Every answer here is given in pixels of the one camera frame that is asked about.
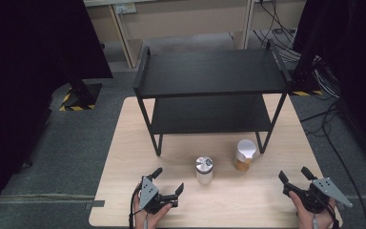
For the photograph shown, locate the bundle of floor cables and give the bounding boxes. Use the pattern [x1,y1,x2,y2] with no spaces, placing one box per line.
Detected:
[254,0,341,100]

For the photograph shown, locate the clear jar with silver lid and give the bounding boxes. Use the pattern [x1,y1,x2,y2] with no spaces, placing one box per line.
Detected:
[194,156,214,186]

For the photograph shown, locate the beige desk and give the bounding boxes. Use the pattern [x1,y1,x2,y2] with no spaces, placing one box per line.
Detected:
[84,0,255,70]

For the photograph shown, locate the black floor tape strip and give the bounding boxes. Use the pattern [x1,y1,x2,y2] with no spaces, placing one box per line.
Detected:
[86,199,106,210]

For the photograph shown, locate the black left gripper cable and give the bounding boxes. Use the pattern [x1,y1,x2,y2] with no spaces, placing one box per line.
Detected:
[128,183,141,229]

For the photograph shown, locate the amber jar with white lid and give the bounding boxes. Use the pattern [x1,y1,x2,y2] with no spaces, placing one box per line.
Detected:
[233,138,257,173]

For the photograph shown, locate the white wall power outlet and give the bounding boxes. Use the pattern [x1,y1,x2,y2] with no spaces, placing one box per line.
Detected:
[115,3,138,15]

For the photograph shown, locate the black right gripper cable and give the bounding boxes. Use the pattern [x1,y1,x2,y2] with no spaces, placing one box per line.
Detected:
[326,203,341,229]

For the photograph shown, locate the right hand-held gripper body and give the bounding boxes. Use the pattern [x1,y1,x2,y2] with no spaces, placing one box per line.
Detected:
[282,177,354,214]

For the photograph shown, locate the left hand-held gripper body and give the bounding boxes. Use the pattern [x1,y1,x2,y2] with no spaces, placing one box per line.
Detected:
[138,176,179,215]

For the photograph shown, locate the person's left hand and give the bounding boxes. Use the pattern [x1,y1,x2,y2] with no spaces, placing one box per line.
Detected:
[132,182,174,229]

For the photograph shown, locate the long black floor cable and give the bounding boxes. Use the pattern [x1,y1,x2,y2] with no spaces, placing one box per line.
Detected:
[299,101,366,229]

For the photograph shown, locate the person's right hand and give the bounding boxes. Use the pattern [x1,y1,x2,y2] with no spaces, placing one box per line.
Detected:
[288,191,339,229]

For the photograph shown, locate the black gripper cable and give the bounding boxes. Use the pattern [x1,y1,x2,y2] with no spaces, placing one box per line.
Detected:
[128,183,141,229]
[326,203,341,229]

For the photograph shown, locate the black stand with striped base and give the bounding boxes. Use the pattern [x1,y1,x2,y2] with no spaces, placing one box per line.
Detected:
[290,0,324,97]
[58,75,104,113]

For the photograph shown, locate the black two-tier shelf rack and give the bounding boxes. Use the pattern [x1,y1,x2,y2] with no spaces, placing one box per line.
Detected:
[132,39,294,157]

